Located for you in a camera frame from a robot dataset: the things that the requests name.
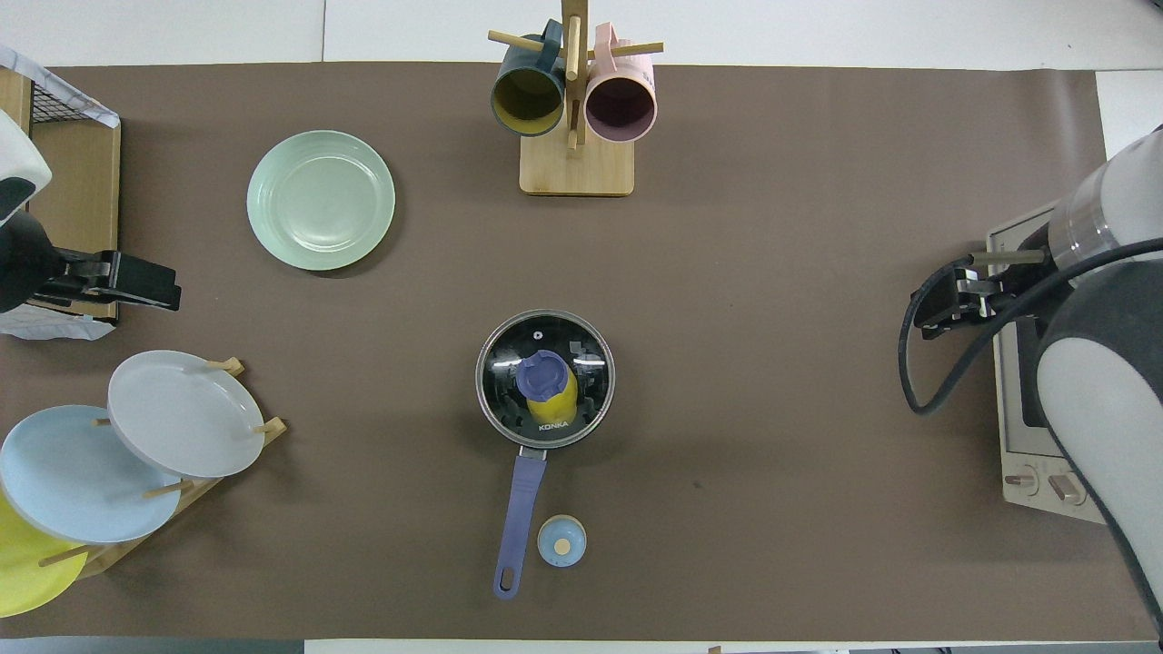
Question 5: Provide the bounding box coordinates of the black pot with purple handle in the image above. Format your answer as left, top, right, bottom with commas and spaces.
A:
475, 310, 617, 600

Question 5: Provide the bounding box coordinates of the yellow potato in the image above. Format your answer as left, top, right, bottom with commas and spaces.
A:
524, 358, 580, 429

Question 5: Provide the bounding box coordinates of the wooden mug tree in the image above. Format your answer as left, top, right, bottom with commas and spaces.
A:
488, 0, 665, 197

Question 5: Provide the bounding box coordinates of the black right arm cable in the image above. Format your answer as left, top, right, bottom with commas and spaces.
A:
899, 238, 1163, 417

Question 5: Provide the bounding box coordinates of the light blue plate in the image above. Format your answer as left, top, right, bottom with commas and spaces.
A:
0, 405, 184, 545

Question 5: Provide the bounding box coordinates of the pink mug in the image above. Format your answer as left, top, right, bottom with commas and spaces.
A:
584, 23, 658, 144

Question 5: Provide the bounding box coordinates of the dark teal mug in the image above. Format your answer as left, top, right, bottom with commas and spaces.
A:
491, 20, 568, 138

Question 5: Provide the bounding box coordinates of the wooden plate rack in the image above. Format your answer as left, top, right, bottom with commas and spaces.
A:
36, 357, 289, 582

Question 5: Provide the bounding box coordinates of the glass lid with blue knob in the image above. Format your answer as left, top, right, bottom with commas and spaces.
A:
475, 310, 617, 450

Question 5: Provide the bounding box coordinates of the wooden shelf with wire mesh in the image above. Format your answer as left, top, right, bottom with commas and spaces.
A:
0, 68, 123, 323

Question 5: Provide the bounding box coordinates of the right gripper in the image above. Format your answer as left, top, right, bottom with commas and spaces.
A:
912, 247, 1057, 342

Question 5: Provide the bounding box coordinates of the beige toaster oven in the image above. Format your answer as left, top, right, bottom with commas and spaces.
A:
987, 202, 1111, 525

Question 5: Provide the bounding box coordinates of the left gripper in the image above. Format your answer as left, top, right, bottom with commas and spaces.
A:
32, 251, 183, 312

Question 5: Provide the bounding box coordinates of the wooden box with mesh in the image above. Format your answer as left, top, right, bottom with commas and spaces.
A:
0, 45, 122, 342

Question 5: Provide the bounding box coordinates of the pale green plate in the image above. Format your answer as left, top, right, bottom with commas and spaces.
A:
246, 130, 397, 273

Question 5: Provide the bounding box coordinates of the grey plate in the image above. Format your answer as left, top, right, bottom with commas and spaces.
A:
107, 350, 267, 480

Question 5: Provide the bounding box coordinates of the brown table mat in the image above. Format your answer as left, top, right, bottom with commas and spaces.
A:
0, 62, 1160, 642

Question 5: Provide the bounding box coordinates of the yellow plate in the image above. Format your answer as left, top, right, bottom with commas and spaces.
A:
0, 490, 90, 619

